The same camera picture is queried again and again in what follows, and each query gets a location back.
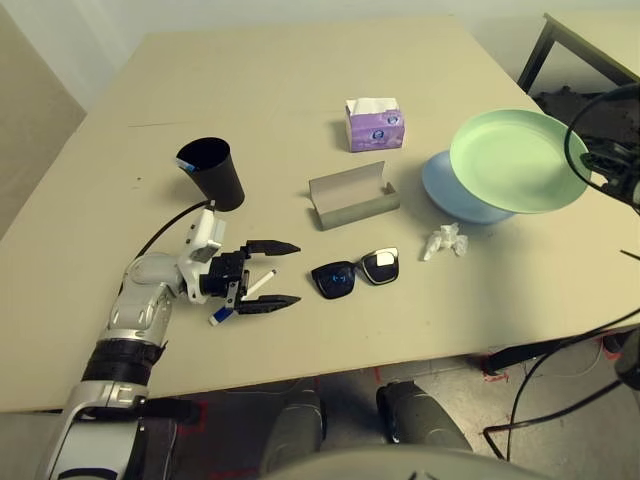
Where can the blue white pen in cup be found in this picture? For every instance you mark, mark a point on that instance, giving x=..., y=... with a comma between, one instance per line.
x=185, y=165

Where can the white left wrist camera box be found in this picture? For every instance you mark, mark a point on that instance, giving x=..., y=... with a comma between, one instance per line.
x=202, y=232

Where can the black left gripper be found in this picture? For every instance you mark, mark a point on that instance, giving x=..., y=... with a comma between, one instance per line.
x=225, y=275

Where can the black sunglasses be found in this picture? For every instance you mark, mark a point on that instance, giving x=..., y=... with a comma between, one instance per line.
x=332, y=282

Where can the side table with black frame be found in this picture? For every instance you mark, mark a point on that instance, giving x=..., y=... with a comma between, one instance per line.
x=600, y=45

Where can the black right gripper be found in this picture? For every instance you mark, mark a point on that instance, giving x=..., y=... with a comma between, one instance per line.
x=622, y=175

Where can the purple tissue pack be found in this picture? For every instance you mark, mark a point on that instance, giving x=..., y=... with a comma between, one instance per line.
x=375, y=135

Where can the red floor tape mark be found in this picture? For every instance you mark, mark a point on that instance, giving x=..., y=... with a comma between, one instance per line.
x=495, y=377
x=202, y=415

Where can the grey robot torso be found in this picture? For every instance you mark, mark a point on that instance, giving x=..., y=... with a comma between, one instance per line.
x=375, y=467

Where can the light blue plate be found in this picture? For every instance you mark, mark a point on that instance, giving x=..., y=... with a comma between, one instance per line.
x=450, y=200

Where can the white marker with blue cap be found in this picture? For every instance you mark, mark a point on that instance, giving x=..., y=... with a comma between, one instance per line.
x=264, y=281

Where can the grey robot right leg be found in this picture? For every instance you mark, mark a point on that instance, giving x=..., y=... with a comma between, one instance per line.
x=420, y=420

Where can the light green plate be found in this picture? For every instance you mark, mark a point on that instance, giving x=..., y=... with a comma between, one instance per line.
x=515, y=160

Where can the white tissue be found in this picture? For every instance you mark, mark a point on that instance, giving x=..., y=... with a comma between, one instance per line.
x=442, y=240

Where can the grey robot left leg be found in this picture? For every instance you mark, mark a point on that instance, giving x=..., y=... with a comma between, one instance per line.
x=295, y=430

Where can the grey glasses case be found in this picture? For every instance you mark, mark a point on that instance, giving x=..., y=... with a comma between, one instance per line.
x=360, y=212

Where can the black table foot bar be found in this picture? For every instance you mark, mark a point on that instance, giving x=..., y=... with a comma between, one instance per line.
x=170, y=410
x=520, y=355

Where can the black plastic cup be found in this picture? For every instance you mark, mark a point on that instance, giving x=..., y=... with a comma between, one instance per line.
x=225, y=180

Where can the grey robot leg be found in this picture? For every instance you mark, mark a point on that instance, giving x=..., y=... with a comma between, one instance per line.
x=420, y=420
x=295, y=430

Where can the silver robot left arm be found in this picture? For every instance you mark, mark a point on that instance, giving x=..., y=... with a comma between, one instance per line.
x=140, y=310

